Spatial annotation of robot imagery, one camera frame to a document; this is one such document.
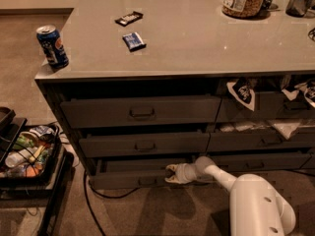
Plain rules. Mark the black wire object on counter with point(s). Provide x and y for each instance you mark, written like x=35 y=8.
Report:
x=311 y=34

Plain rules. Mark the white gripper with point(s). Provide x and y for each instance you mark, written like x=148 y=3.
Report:
x=182 y=173

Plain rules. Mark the black candy bar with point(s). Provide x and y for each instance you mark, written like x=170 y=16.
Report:
x=129 y=19

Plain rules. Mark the dark glass pitcher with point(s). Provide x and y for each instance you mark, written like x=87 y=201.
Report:
x=298 y=8

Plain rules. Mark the black tray of snacks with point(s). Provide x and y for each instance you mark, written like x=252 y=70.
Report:
x=28 y=154

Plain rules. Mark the grey drawer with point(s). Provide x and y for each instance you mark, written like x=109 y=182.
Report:
x=259 y=140
x=137 y=111
x=134 y=173
x=261 y=161
x=142 y=144
x=268 y=105

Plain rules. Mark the clear plastic bags in drawer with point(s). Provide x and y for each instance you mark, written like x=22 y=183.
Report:
x=287 y=128

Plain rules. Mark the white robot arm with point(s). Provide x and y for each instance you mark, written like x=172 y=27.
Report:
x=256 y=208

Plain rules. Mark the blue soda can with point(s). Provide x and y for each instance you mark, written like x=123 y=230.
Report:
x=50 y=40

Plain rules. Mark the black cart frame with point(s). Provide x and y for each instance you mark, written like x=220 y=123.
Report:
x=49 y=195

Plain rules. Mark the black white chip bag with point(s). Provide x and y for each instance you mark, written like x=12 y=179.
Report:
x=240 y=89
x=292 y=90

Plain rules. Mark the grey drawer cabinet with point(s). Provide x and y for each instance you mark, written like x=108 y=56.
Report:
x=193 y=48

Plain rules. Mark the blue snack packet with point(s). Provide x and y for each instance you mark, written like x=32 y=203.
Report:
x=133 y=41

